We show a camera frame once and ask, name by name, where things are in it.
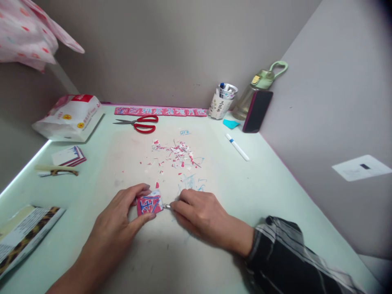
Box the person's right hand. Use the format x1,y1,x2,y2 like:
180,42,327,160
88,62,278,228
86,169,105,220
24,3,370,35
170,188,256,258

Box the person's left hand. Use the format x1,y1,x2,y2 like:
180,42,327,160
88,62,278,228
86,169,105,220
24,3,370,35
88,183,157,253

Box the red carved rubber block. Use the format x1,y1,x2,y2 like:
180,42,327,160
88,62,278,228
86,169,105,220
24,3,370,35
136,189,164,218

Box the light green desk mat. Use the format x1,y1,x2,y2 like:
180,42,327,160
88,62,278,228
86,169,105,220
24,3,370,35
0,102,385,294

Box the pile of red rubber shavings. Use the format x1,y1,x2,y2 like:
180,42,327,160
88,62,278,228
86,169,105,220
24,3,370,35
139,138,205,176

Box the leopard print hair clip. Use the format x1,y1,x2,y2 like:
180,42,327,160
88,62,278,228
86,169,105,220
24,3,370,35
34,164,80,178

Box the white marker pen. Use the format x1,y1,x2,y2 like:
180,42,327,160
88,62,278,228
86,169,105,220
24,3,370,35
225,133,250,162

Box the stack of white rubber slabs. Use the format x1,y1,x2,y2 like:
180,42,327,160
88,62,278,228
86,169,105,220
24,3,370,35
51,145,87,168

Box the leopard print booklet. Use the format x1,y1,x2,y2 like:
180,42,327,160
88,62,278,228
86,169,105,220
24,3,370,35
0,204,67,280

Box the white tissue packet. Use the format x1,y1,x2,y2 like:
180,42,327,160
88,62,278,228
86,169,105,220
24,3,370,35
31,94,105,143

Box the white can with pens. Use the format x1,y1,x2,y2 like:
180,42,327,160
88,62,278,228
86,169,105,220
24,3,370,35
208,82,239,121

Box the black phone with red case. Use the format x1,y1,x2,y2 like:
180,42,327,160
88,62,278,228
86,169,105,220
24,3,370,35
242,89,274,134

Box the row of pink carved stamps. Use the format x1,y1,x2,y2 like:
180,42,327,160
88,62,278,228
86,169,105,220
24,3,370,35
114,106,209,117

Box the green water bottle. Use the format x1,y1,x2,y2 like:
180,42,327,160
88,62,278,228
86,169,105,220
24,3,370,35
231,60,289,121

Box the pink patterned cloth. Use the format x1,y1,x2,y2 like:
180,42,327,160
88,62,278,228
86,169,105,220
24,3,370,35
0,0,86,74

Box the red handled scissors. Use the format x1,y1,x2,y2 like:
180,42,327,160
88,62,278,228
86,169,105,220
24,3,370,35
112,115,159,134

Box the white wall socket plate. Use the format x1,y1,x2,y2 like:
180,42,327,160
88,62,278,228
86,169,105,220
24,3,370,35
332,154,392,183

